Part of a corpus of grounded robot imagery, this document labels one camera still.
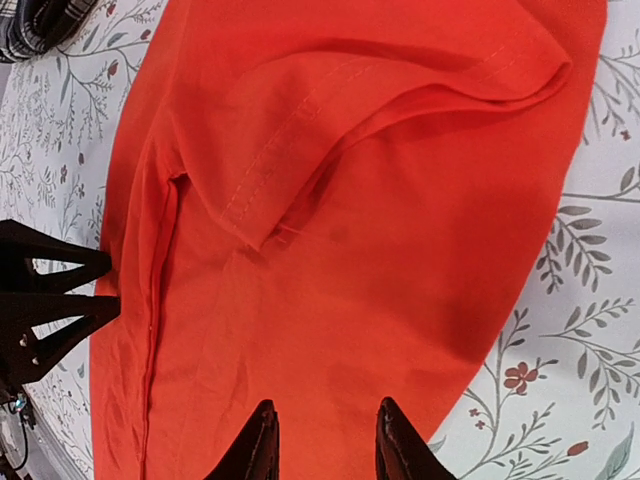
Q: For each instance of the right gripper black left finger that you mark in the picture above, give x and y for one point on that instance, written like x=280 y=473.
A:
x=254 y=454

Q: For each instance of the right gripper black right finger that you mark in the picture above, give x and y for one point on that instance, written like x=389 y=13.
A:
x=401 y=453

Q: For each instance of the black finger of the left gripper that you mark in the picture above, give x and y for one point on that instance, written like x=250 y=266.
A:
x=39 y=330
x=22 y=245

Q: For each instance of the black white plaid skirt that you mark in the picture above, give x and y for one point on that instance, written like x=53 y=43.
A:
x=30 y=28

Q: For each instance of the red garment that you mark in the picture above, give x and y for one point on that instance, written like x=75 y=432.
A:
x=325 y=203

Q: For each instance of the floral patterned table cloth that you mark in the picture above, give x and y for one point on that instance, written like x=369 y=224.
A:
x=557 y=396

